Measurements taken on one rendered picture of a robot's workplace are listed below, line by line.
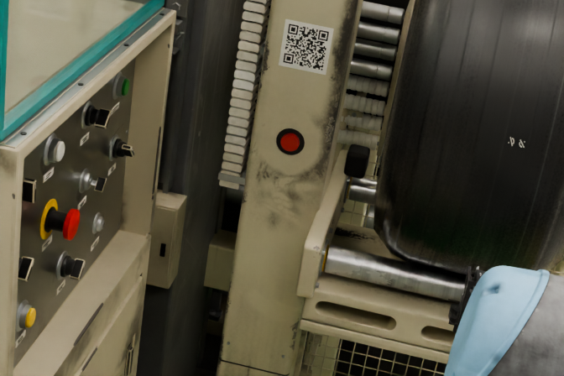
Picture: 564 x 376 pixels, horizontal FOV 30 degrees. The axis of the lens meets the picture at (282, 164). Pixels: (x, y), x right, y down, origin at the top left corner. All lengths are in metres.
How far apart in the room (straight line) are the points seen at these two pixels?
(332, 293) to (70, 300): 0.42
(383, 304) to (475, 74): 0.43
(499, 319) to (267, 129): 0.91
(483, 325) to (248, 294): 1.02
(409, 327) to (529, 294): 0.85
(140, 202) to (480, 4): 0.60
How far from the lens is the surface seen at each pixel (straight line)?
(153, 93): 1.58
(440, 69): 1.43
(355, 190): 1.91
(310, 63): 1.62
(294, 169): 1.69
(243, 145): 1.71
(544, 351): 0.83
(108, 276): 1.57
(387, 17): 2.01
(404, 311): 1.67
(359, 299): 1.67
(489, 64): 1.43
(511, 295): 0.84
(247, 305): 1.83
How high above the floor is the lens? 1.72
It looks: 24 degrees down
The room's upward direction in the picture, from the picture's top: 9 degrees clockwise
